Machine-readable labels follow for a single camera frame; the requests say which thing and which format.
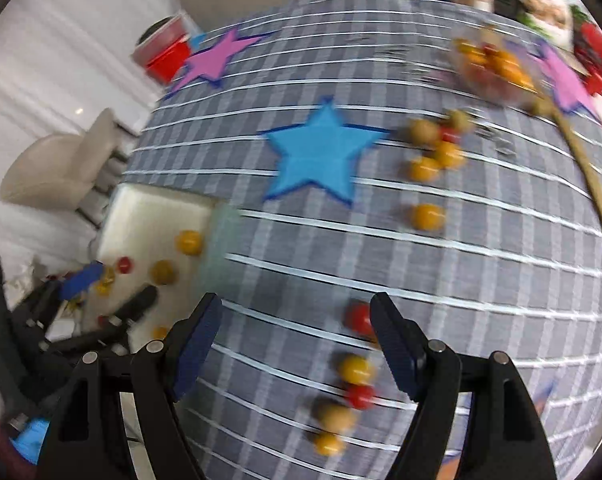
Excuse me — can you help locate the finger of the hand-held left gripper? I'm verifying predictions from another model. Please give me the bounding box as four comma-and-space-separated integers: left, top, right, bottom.
11, 261, 106, 333
38, 284, 160, 361

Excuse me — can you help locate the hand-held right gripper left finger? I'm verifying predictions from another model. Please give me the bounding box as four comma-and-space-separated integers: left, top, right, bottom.
35, 291, 225, 480

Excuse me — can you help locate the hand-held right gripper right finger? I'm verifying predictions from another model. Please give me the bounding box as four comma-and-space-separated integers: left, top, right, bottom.
369, 291, 555, 480

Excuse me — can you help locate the white rectangular tray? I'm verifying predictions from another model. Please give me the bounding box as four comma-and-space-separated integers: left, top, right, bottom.
46, 182, 242, 361

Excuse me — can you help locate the beige chair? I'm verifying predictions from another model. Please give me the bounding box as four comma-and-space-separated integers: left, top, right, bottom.
0, 107, 142, 226

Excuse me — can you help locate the grey checked tablecloth with stars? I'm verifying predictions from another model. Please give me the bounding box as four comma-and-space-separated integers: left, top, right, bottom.
111, 0, 602, 480

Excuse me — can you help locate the red plastic bin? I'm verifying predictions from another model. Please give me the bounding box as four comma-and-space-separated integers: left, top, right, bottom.
131, 12, 198, 86

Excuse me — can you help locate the long curved wooden stick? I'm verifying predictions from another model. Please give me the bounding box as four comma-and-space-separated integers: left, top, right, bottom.
528, 95, 602, 356

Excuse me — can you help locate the clear plastic bowl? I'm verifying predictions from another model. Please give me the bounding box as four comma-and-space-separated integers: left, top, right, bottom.
448, 25, 542, 108

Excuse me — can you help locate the heap of mixed cherry tomatoes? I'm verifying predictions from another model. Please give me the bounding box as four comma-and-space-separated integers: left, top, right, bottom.
456, 37, 537, 96

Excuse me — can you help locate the red plastic stool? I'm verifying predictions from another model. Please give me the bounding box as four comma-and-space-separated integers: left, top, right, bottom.
574, 22, 602, 131

